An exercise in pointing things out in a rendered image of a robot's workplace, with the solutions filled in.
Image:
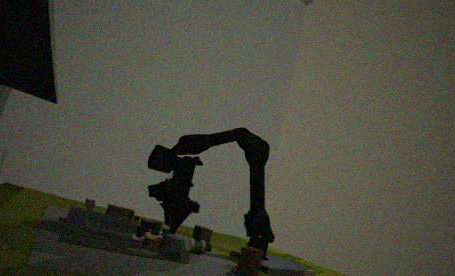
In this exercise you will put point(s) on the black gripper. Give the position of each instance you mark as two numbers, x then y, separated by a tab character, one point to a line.
178	206

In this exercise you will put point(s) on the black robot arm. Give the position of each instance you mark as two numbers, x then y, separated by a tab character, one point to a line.
256	153

